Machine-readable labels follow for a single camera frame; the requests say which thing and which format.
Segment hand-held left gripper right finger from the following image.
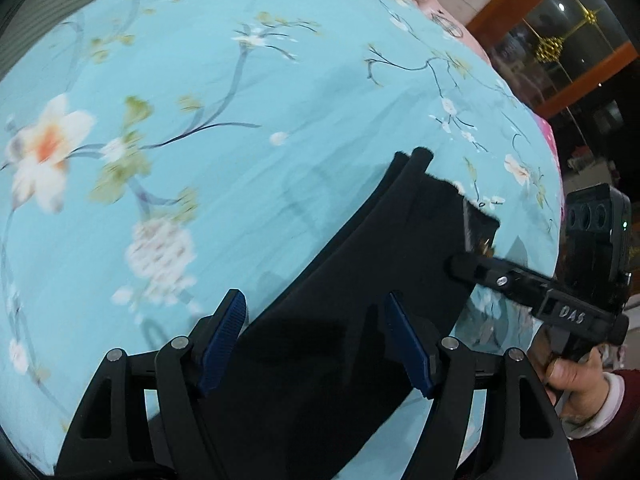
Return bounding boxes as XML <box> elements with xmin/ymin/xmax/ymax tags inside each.
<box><xmin>382</xmin><ymin>292</ymin><xmax>577</xmax><ymax>480</ymax></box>

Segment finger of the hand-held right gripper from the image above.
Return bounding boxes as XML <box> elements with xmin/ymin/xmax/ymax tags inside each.
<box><xmin>446</xmin><ymin>252</ymin><xmax>552</xmax><ymax>312</ymax></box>

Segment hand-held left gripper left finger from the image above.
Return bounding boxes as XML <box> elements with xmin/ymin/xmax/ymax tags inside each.
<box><xmin>54</xmin><ymin>288</ymin><xmax>248</xmax><ymax>480</ymax></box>

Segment black pants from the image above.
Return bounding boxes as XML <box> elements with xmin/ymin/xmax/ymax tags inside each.
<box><xmin>201</xmin><ymin>146</ymin><xmax>502</xmax><ymax>480</ymax></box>

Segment person's right forearm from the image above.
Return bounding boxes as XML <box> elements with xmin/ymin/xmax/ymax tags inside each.
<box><xmin>559</xmin><ymin>368</ymin><xmax>640</xmax><ymax>480</ymax></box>

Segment person's right hand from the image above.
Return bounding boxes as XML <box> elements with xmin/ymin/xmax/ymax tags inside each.
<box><xmin>545</xmin><ymin>345</ymin><xmax>613</xmax><ymax>427</ymax></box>

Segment pink floral cloth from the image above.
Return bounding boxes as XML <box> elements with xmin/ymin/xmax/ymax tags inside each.
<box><xmin>533</xmin><ymin>113</ymin><xmax>563</xmax><ymax>171</ymax></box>

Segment wooden glass-door cabinet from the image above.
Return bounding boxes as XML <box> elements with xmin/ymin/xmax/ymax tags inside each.
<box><xmin>465</xmin><ymin>0</ymin><xmax>640</xmax><ymax>122</ymax></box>

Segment gold knot ornament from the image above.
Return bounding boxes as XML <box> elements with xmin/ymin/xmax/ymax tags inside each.
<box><xmin>534</xmin><ymin>6</ymin><xmax>602</xmax><ymax>66</ymax></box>

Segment light blue floral bedsheet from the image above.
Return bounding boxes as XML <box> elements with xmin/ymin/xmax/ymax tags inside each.
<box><xmin>0</xmin><ymin>0</ymin><xmax>562</xmax><ymax>477</ymax></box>

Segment pink printed pillow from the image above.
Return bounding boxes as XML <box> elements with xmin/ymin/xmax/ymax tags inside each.
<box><xmin>369</xmin><ymin>0</ymin><xmax>501</xmax><ymax>68</ymax></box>

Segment grey ribbed headboard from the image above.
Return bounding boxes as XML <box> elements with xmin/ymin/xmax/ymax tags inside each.
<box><xmin>0</xmin><ymin>0</ymin><xmax>177</xmax><ymax>82</ymax></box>

